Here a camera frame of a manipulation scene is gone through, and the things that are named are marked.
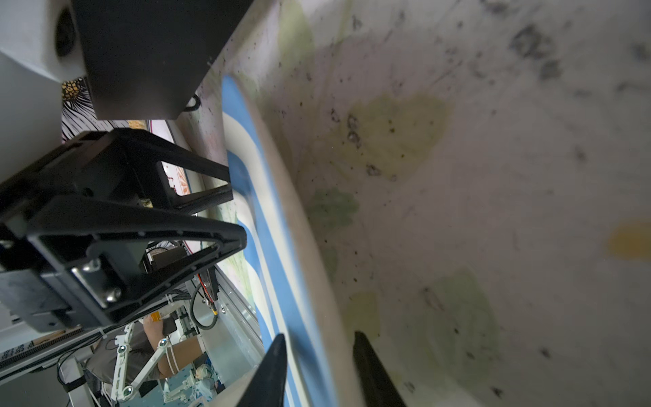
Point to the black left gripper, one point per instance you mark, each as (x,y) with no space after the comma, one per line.
(84,244)

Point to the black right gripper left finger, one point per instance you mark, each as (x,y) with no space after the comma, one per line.
(267,386)

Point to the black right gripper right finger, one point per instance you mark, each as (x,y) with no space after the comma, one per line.
(376,384)

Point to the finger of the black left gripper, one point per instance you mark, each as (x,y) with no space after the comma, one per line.
(163,175)

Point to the blue white striped plate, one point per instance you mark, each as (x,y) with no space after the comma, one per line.
(293,295)

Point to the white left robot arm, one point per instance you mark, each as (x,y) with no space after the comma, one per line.
(142,60)

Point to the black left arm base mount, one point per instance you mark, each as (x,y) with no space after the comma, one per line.
(202,284)

